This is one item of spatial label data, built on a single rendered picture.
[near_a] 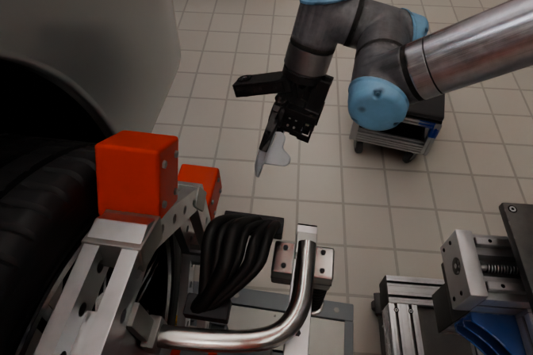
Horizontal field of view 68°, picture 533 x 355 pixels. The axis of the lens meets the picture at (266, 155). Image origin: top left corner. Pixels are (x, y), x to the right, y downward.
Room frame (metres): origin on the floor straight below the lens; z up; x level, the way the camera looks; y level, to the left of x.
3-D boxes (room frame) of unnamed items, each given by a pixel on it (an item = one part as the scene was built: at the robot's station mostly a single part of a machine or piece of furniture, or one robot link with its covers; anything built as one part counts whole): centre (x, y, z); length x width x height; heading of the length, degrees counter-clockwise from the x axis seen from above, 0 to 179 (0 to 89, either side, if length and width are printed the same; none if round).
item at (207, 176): (0.40, 0.13, 0.85); 0.09 x 0.08 x 0.07; 172
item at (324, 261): (0.23, -0.05, 0.93); 0.09 x 0.05 x 0.05; 82
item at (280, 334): (0.17, 0.04, 1.03); 0.19 x 0.18 x 0.11; 82
